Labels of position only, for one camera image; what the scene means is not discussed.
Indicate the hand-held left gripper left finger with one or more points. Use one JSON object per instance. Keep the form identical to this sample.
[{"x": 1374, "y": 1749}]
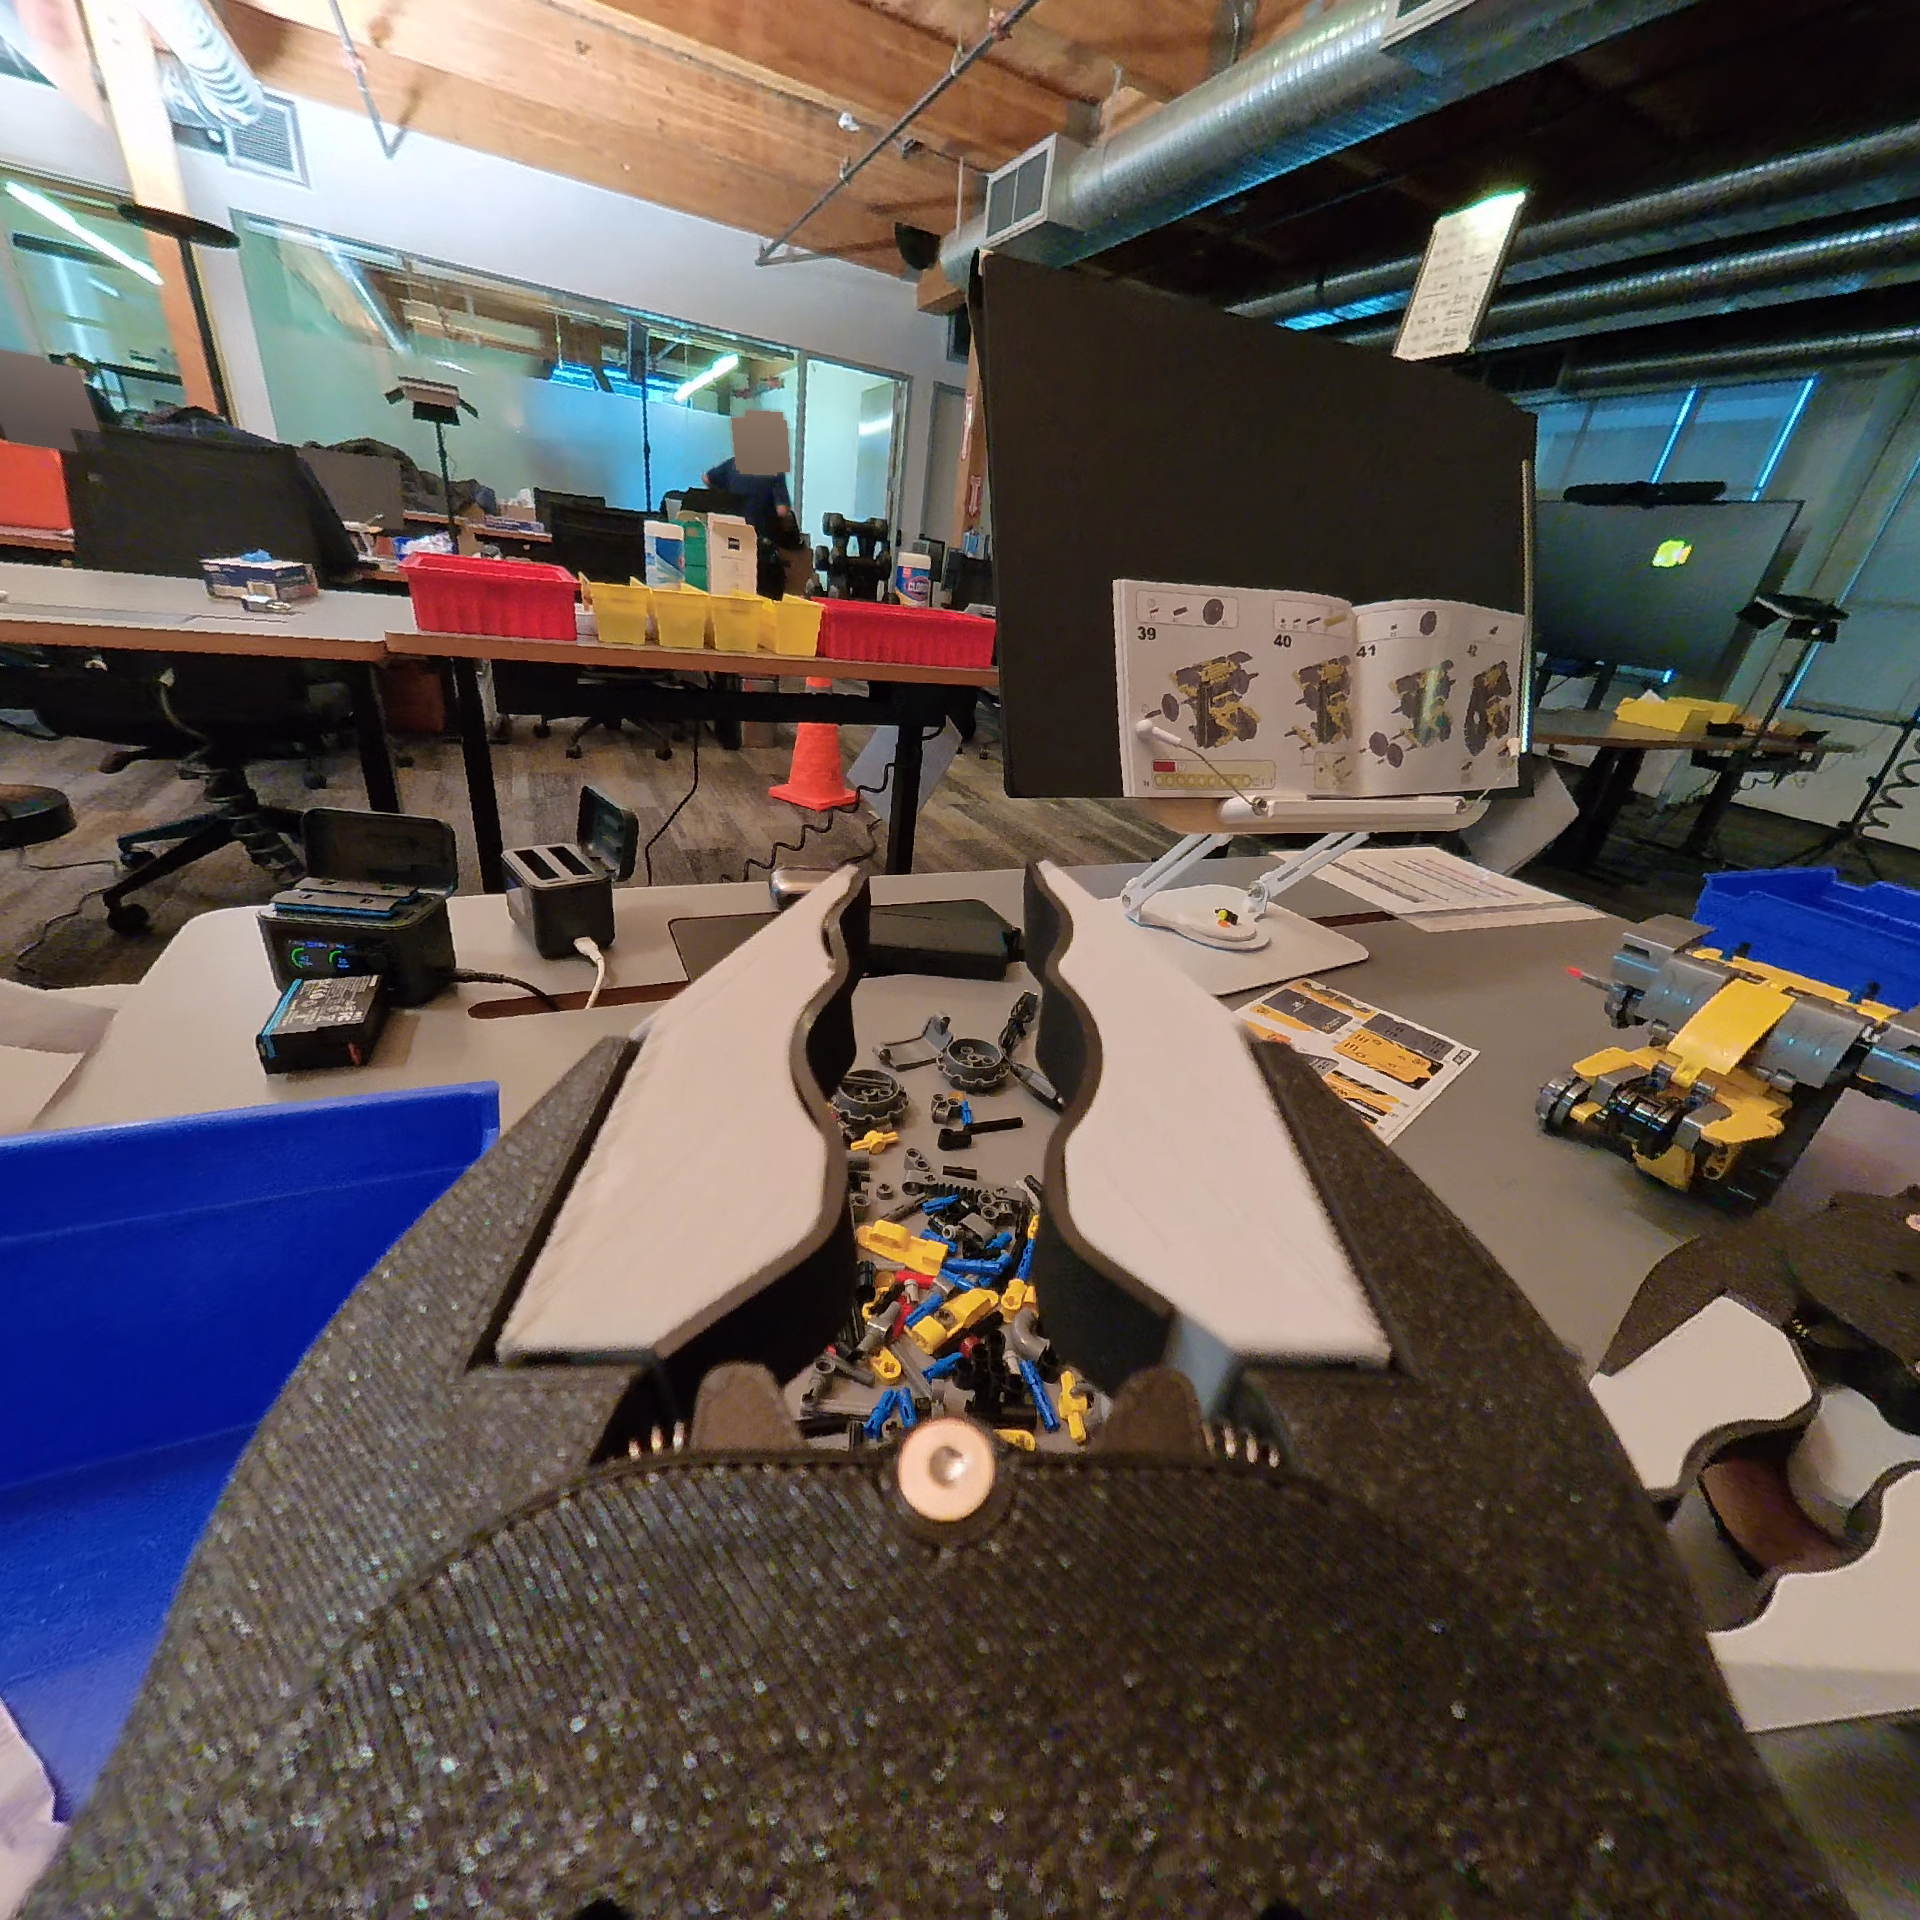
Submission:
[{"x": 691, "y": 1142}]

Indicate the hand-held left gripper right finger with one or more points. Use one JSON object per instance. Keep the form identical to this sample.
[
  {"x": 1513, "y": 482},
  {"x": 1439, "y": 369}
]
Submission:
[{"x": 1200, "y": 1172}]

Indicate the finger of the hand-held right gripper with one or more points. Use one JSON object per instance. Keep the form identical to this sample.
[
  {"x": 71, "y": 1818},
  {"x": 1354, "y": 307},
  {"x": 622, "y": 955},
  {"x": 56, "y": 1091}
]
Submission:
[
  {"x": 1695, "y": 1382},
  {"x": 1846, "y": 1651}
]

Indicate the pile of toy building pieces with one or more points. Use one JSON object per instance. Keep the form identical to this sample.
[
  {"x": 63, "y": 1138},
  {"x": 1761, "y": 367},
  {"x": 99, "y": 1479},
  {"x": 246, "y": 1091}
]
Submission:
[{"x": 945, "y": 1244}]

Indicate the dark rectangular pad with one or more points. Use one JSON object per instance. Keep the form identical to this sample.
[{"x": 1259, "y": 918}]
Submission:
[{"x": 727, "y": 955}]

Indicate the yellow black printed leaflet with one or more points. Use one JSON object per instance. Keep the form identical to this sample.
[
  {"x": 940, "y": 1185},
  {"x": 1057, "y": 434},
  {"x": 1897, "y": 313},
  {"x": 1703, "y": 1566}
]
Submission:
[{"x": 1359, "y": 1050}]

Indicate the yellow grey toy vehicle model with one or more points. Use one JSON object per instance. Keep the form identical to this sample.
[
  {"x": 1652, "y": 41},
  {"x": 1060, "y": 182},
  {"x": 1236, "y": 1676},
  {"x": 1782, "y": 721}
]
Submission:
[{"x": 1711, "y": 1081}]

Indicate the small grey device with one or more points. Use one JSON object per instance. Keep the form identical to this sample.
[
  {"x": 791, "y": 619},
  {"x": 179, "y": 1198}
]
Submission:
[{"x": 803, "y": 885}]

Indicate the small black charger box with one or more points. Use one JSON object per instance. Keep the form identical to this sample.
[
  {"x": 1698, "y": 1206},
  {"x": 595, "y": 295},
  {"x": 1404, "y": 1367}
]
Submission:
[{"x": 556, "y": 892}]

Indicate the black power adapter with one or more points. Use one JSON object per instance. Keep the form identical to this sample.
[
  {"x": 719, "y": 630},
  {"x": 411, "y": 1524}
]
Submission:
[{"x": 945, "y": 939}]

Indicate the small blue plastic bin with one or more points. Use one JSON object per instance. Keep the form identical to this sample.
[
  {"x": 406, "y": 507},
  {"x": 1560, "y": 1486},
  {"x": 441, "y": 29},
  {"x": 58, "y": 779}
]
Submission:
[{"x": 1800, "y": 916}]

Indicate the white book stand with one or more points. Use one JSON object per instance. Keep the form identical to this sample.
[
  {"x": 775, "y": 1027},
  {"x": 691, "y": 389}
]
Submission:
[{"x": 1290, "y": 811}]

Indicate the white paper sheet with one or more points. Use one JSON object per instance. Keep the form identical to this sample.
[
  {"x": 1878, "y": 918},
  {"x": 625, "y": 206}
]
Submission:
[{"x": 1440, "y": 883}]

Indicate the orange traffic cone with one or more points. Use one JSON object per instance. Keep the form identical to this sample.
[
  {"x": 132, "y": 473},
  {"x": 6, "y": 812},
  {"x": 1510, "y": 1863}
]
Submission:
[{"x": 818, "y": 774}]

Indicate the black battery charging case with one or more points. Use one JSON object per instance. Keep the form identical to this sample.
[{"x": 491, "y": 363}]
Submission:
[{"x": 375, "y": 885}]

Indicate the wooden edged table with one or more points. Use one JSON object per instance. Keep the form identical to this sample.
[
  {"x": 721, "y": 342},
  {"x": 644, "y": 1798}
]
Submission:
[{"x": 674, "y": 661}]

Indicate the large blue plastic bin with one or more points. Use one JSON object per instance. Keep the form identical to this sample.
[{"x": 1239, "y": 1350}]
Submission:
[{"x": 224, "y": 1277}]

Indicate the open instruction booklet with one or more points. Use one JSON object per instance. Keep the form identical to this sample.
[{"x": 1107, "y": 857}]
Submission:
[{"x": 1306, "y": 691}]

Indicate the yellow plastic bin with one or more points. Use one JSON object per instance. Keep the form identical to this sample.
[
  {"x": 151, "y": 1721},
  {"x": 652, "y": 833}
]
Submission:
[
  {"x": 680, "y": 619},
  {"x": 739, "y": 622},
  {"x": 618, "y": 617},
  {"x": 798, "y": 628}
]

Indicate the red plastic bin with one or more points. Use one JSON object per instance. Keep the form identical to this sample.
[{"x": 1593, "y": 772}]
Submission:
[
  {"x": 488, "y": 599},
  {"x": 908, "y": 638}
]

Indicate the wooden far desk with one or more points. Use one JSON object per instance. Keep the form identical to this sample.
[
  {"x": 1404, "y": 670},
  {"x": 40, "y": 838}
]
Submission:
[{"x": 1695, "y": 743}]

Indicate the black office chair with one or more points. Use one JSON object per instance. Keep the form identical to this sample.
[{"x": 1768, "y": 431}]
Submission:
[{"x": 224, "y": 811}]

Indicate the white cardboard box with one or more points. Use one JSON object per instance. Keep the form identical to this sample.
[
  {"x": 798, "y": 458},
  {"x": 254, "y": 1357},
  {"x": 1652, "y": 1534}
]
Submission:
[{"x": 732, "y": 558}]

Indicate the flat yellow tray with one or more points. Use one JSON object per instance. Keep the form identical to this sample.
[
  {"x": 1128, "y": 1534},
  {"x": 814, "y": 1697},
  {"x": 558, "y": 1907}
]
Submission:
[{"x": 1680, "y": 715}]

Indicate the white blue wipes canister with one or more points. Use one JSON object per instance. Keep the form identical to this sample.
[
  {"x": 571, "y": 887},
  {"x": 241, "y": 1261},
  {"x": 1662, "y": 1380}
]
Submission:
[{"x": 914, "y": 579}]

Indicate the dumbbell rack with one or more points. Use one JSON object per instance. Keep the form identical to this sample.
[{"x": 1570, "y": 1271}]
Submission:
[{"x": 856, "y": 556}]

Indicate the large dark display screen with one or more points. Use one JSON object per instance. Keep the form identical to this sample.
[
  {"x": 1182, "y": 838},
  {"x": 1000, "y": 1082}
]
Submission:
[{"x": 1651, "y": 599}]

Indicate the blue printed box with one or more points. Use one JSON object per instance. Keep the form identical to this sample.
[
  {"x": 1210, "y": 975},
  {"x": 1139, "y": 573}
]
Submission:
[{"x": 259, "y": 574}]

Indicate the black panel board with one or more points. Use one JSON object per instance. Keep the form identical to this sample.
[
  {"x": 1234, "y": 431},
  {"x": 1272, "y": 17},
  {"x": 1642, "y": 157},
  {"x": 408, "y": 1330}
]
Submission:
[{"x": 1200, "y": 451}]

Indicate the black round stool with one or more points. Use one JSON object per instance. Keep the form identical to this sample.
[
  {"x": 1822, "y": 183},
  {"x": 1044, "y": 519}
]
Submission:
[{"x": 31, "y": 812}]

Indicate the grey office desk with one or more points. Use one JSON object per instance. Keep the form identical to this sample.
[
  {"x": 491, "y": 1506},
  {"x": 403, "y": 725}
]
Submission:
[{"x": 148, "y": 617}]

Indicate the black music stand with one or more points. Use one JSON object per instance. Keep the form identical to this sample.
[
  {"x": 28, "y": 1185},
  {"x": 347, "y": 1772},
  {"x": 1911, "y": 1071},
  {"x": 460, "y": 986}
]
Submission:
[{"x": 434, "y": 398}]

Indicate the black computer monitor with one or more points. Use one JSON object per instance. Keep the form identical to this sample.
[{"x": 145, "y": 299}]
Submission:
[{"x": 195, "y": 505}]

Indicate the hanging white sign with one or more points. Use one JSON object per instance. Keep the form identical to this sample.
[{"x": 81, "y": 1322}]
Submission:
[{"x": 1458, "y": 277}]

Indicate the black floor lamp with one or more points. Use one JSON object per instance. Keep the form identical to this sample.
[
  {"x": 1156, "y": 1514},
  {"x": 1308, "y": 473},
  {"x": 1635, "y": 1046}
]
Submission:
[{"x": 176, "y": 225}]

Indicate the black camera battery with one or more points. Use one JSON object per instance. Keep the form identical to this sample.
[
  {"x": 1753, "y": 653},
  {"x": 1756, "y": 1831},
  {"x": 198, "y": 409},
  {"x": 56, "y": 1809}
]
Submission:
[{"x": 322, "y": 1023}]

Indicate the black camera tripod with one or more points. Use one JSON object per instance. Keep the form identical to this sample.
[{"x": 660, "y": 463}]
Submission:
[{"x": 1800, "y": 617}]

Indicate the black camera bar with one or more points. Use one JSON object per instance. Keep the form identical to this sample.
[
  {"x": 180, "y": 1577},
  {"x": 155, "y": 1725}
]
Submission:
[{"x": 1642, "y": 490}]

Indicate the white duct vent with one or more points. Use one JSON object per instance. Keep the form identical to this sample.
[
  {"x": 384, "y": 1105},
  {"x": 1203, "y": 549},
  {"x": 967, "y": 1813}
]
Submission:
[{"x": 1022, "y": 189}]

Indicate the silver air duct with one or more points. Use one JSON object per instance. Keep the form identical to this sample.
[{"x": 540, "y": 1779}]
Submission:
[{"x": 1243, "y": 106}]

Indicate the white wall vent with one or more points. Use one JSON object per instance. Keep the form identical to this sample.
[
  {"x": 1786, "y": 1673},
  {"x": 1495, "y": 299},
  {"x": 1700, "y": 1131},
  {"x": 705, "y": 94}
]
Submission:
[{"x": 254, "y": 143}]

